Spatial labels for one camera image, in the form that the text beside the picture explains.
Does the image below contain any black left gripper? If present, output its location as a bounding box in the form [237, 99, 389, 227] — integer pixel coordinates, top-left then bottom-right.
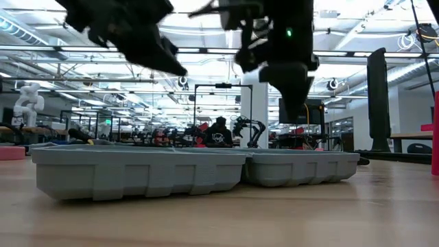
[102, 0, 189, 77]

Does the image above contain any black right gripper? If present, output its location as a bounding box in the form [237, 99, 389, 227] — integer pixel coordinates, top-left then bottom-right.
[220, 0, 320, 125]

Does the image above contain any grey plastic tool case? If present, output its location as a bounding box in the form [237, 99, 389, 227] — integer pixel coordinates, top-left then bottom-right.
[30, 143, 361, 202]

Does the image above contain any white building column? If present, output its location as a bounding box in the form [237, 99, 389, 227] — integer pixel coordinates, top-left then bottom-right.
[239, 68, 269, 149]

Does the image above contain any black monitor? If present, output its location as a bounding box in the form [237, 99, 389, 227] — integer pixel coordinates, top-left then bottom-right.
[278, 98, 325, 125]

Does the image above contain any person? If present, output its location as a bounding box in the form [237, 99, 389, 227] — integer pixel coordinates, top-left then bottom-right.
[204, 115, 235, 148]

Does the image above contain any tall black column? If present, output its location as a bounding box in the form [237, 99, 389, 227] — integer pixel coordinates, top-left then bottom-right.
[366, 47, 392, 152]

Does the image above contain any grey black glove white print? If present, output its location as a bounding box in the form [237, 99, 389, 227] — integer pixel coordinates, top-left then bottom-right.
[67, 128, 114, 147]

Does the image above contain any white humanoid robot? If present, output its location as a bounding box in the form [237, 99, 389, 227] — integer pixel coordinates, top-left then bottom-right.
[12, 82, 45, 128]

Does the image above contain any wooden background table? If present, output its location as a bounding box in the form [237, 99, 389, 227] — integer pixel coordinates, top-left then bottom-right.
[390, 132, 434, 154]

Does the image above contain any long red plastic bin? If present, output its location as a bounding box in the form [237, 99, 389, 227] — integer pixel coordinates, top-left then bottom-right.
[431, 91, 439, 176]

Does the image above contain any black background frame stand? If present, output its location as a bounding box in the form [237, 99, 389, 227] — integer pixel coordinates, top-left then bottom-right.
[193, 82, 254, 138]

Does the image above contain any black aluminium table frame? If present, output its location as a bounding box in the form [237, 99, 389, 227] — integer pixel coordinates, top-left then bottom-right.
[355, 149, 433, 165]

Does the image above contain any black hanging cable reel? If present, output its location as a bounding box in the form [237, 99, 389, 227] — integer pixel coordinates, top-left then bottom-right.
[416, 22, 439, 44]

